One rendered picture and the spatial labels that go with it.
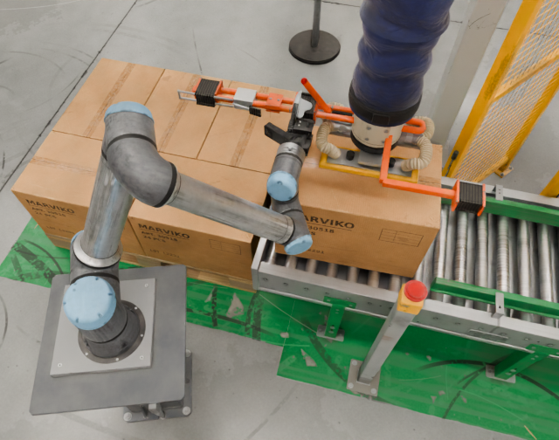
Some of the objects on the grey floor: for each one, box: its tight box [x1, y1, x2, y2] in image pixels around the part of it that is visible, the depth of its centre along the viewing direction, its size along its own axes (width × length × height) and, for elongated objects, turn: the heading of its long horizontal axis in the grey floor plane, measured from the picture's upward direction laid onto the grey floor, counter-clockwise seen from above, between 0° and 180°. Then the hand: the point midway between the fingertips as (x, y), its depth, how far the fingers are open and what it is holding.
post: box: [356, 284, 424, 386], centre depth 189 cm, size 7×7×100 cm
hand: (298, 106), depth 162 cm, fingers open, 14 cm apart
